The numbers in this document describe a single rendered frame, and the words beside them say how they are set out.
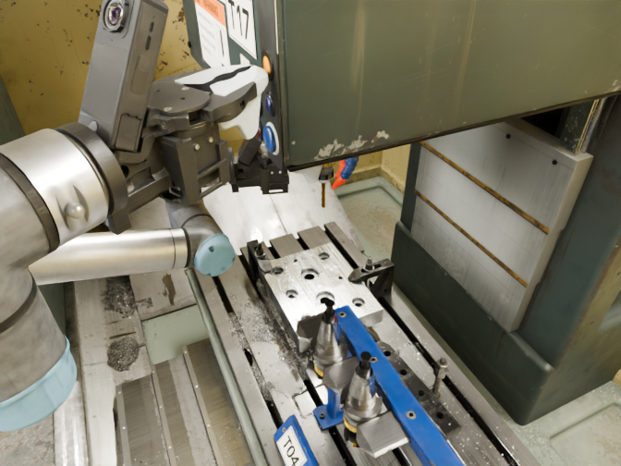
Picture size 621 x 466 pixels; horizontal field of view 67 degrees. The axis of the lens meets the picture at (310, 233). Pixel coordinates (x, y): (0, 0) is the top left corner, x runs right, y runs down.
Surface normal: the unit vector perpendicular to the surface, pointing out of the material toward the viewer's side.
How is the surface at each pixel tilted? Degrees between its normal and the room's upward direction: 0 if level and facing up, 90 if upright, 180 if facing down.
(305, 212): 24
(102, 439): 17
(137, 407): 8
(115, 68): 57
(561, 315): 90
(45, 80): 90
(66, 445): 0
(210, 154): 90
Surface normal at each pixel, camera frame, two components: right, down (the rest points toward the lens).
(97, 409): 0.26, -0.83
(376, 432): 0.00, -0.79
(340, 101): 0.42, 0.55
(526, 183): -0.91, 0.26
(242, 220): 0.17, -0.50
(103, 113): -0.52, -0.02
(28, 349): 0.90, 0.26
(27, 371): 0.77, 0.39
